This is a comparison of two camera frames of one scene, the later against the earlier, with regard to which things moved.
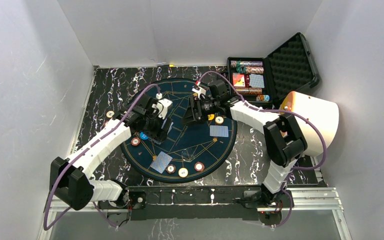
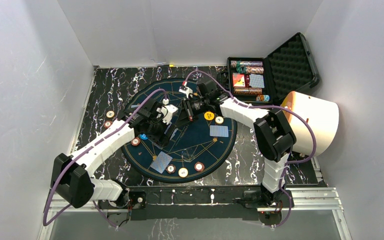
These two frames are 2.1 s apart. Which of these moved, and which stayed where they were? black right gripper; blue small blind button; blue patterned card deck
Moved: blue patterned card deck
Stayed: blue small blind button; black right gripper
